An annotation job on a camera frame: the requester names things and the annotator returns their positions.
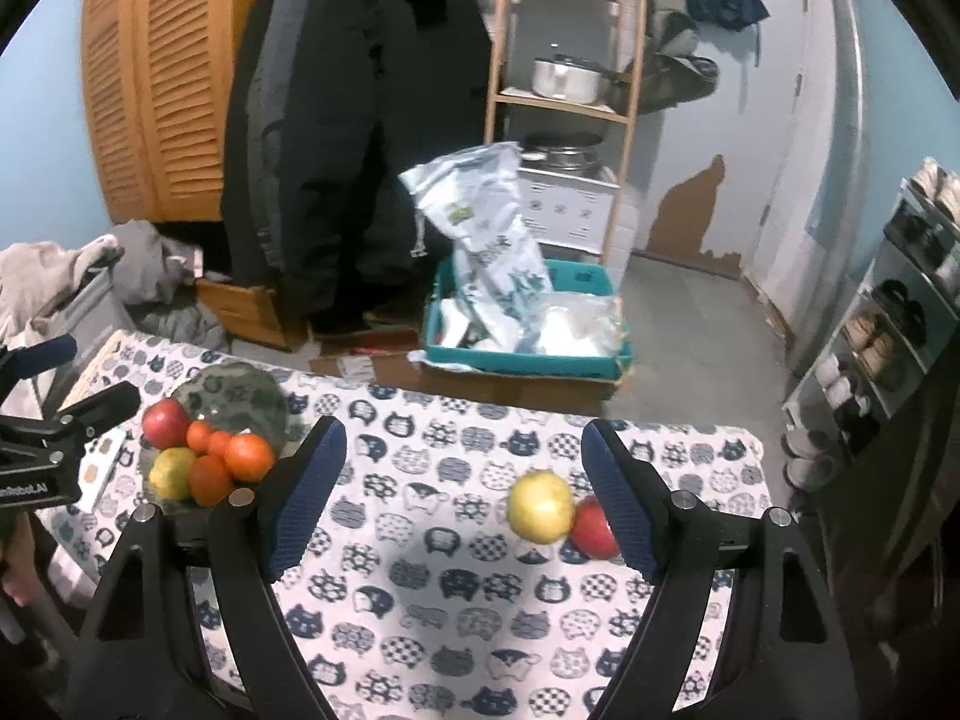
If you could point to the large orange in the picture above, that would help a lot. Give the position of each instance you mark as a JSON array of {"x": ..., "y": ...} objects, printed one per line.
[
  {"x": 249, "y": 457},
  {"x": 208, "y": 481}
]

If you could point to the printed plastic bag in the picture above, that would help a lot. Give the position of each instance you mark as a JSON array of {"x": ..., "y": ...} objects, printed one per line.
[{"x": 487, "y": 240}]

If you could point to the wooden louvered wardrobe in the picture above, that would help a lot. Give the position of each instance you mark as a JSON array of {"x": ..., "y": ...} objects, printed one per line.
[{"x": 165, "y": 75}]

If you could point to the silver pot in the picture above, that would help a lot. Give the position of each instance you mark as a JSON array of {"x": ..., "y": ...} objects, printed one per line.
[{"x": 570, "y": 79}]

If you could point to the teal box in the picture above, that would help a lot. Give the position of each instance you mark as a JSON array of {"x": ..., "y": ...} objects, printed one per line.
[{"x": 525, "y": 364}]

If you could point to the grey fabric bag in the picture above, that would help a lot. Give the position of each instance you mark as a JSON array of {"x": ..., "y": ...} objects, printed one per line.
[{"x": 82, "y": 322}]

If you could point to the dark blue umbrella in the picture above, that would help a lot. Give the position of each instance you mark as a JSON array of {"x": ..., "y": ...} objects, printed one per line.
[{"x": 724, "y": 0}]

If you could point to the red apple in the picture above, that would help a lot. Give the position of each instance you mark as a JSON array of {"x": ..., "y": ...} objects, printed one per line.
[
  {"x": 594, "y": 529},
  {"x": 165, "y": 422}
]

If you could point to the shoe rack with shoes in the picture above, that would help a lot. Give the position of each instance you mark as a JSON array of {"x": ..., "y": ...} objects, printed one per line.
[{"x": 877, "y": 341}]

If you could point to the black coat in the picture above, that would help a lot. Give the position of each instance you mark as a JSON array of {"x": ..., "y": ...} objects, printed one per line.
[{"x": 345, "y": 127}]

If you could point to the cat print tablecloth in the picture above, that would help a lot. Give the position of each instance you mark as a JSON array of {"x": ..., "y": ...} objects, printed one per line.
[{"x": 450, "y": 540}]

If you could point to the clear glass plate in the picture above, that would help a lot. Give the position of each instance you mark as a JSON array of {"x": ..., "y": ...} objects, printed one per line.
[{"x": 232, "y": 397}]

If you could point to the grey clothing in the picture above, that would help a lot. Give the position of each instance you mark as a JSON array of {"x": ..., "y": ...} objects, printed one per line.
[{"x": 157, "y": 277}]

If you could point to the metal shoe rack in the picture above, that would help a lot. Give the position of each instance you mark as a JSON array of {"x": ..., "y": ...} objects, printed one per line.
[{"x": 900, "y": 270}]

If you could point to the person's left hand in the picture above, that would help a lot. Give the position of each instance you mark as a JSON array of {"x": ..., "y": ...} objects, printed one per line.
[{"x": 19, "y": 566}]

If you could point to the green hanging bag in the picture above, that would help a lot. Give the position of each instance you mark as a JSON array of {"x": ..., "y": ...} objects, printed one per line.
[{"x": 675, "y": 67}]

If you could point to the wooden drawer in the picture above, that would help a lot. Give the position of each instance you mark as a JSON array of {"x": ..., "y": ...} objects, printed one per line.
[{"x": 247, "y": 307}]

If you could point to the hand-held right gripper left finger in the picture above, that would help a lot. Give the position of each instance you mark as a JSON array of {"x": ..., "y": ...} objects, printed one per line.
[{"x": 300, "y": 510}]

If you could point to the wooden shelf rack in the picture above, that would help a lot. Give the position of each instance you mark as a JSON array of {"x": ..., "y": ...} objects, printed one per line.
[{"x": 499, "y": 52}]

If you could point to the small pink item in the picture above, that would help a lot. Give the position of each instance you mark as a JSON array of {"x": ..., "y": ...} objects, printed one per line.
[{"x": 198, "y": 262}]

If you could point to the yellow lemon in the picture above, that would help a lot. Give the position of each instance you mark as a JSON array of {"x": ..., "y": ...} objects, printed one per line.
[{"x": 171, "y": 474}]

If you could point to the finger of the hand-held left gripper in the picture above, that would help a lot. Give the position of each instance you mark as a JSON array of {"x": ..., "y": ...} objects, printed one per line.
[
  {"x": 45, "y": 356},
  {"x": 101, "y": 403}
]

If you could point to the steel stock pot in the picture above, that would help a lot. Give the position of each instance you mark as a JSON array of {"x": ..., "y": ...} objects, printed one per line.
[{"x": 562, "y": 154}]

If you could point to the yellow apple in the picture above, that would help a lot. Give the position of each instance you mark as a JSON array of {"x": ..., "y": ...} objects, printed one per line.
[{"x": 540, "y": 510}]

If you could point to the small tangerine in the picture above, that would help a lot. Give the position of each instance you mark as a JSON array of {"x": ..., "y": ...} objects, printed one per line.
[
  {"x": 220, "y": 442},
  {"x": 199, "y": 436}
]

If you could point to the clear plastic bag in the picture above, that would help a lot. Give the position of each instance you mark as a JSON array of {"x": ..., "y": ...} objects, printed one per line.
[{"x": 574, "y": 326}]

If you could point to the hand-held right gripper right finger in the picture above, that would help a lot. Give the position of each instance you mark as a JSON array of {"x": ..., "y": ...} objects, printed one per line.
[{"x": 622, "y": 510}]

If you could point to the white door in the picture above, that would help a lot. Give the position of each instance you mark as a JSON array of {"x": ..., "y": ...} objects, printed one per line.
[{"x": 787, "y": 127}]

